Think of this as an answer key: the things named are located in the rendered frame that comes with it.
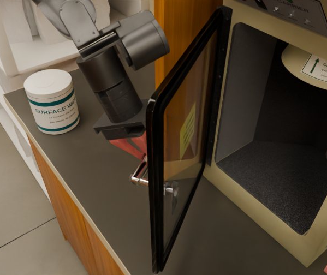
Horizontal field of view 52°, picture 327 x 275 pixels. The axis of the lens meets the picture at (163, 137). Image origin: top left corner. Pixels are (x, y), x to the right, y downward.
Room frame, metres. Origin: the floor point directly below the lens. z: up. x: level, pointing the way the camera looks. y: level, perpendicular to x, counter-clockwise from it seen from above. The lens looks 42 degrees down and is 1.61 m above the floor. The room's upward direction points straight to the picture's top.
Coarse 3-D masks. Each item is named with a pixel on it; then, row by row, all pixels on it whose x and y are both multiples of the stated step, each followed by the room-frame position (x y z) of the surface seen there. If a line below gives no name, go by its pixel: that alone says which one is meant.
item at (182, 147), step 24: (192, 48) 0.42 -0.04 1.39; (192, 72) 0.43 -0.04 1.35; (192, 96) 0.44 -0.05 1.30; (168, 120) 0.34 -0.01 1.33; (192, 120) 0.45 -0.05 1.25; (168, 144) 0.34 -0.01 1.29; (192, 144) 0.46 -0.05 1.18; (168, 168) 0.34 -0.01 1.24; (192, 168) 0.47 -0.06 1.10; (168, 216) 0.35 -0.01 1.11; (168, 240) 0.35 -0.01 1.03
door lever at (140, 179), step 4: (144, 160) 0.39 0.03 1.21; (140, 164) 0.38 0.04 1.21; (144, 164) 0.38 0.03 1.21; (140, 168) 0.37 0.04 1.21; (144, 168) 0.37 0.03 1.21; (136, 172) 0.36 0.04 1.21; (140, 172) 0.36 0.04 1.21; (144, 172) 0.36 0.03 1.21; (132, 176) 0.35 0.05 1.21; (136, 176) 0.35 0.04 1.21; (140, 176) 0.35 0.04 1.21; (144, 176) 0.36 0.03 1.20; (132, 180) 0.35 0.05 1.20; (136, 180) 0.35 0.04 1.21; (140, 180) 0.35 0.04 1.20; (144, 180) 0.35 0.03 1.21; (136, 184) 0.34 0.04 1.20; (140, 184) 0.34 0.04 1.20; (144, 184) 0.34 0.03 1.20
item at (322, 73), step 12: (288, 48) 0.53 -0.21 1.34; (288, 60) 0.50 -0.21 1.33; (300, 60) 0.48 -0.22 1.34; (312, 60) 0.47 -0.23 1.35; (324, 60) 0.45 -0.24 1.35; (300, 72) 0.47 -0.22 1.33; (312, 72) 0.45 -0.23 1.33; (324, 72) 0.45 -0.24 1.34; (312, 84) 0.44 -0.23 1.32; (324, 84) 0.44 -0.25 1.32
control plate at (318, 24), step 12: (240, 0) 0.51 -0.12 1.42; (252, 0) 0.48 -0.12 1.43; (264, 0) 0.45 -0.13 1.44; (276, 0) 0.43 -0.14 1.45; (300, 0) 0.38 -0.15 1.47; (312, 0) 0.37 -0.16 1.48; (276, 12) 0.45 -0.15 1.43; (288, 12) 0.43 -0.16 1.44; (300, 12) 0.40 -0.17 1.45; (312, 12) 0.38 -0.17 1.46; (300, 24) 0.43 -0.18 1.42; (312, 24) 0.40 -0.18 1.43; (324, 24) 0.38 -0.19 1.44
